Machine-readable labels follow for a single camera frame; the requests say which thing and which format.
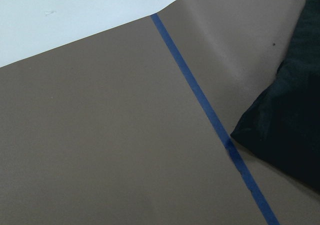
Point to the blue tape grid lines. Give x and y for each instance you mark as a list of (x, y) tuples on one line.
[(217, 125)]

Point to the black graphic t-shirt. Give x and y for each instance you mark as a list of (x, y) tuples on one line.
[(282, 126)]

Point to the brown paper table cover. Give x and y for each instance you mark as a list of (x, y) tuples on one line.
[(105, 130)]

